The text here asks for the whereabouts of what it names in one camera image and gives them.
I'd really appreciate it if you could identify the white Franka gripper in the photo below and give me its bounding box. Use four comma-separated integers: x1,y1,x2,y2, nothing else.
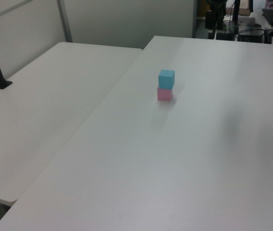
205,10,224,39

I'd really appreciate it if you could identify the blue cube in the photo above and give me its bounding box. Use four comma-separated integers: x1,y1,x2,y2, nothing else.
158,69,176,90

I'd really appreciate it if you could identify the small black box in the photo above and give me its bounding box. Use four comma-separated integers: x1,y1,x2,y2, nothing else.
216,32,234,40

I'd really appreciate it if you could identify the black upright pole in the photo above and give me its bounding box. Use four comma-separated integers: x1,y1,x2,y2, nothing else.
233,0,241,23

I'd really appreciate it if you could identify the pink cube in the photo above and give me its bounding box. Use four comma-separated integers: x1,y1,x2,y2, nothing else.
156,87,173,101

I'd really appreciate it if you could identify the black controller box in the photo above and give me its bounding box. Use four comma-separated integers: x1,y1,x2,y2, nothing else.
237,28,265,43

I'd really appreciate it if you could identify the grey flat device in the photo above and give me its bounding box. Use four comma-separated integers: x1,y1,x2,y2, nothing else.
237,16,257,26

